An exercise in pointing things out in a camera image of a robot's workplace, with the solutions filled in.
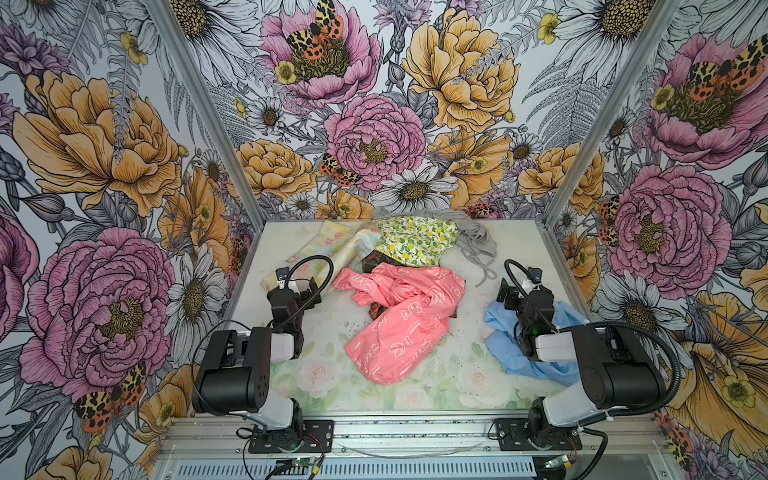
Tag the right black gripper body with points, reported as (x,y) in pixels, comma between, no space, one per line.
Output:
(514,302)

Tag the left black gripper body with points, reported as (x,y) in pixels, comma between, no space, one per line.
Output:
(306,298)

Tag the light blue cloth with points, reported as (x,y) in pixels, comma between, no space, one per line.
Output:
(504,346)

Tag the pink patterned cloth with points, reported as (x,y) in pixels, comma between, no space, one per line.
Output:
(418,304)

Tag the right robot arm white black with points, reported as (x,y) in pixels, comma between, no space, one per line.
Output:
(609,369)

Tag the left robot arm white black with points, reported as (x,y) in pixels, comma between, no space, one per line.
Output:
(234,378)

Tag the pale floral cloth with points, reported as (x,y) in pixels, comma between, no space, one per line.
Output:
(345,245)

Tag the yellow green lemon cloth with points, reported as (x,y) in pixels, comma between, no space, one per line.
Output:
(416,241)

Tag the left small green circuit board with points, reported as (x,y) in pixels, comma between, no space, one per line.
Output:
(311,463)

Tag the small green circuit board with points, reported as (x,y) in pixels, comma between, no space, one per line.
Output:
(311,463)
(561,461)

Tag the right small green circuit board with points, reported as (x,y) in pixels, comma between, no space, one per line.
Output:
(561,461)

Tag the grey cloth with strings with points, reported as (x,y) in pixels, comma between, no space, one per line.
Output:
(473,241)

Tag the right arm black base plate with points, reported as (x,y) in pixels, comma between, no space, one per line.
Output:
(516,434)

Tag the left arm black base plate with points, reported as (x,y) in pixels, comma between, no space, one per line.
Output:
(313,437)

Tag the aluminium front rail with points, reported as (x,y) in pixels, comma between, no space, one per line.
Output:
(407,434)

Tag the white vented cable duct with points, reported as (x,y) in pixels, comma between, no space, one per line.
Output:
(515,467)

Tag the left aluminium corner post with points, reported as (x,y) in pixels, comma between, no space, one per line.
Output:
(185,63)

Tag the aluminium corner post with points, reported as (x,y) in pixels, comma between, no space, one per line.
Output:
(185,63)
(650,37)

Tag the right aluminium corner post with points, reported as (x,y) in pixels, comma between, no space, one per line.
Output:
(650,37)

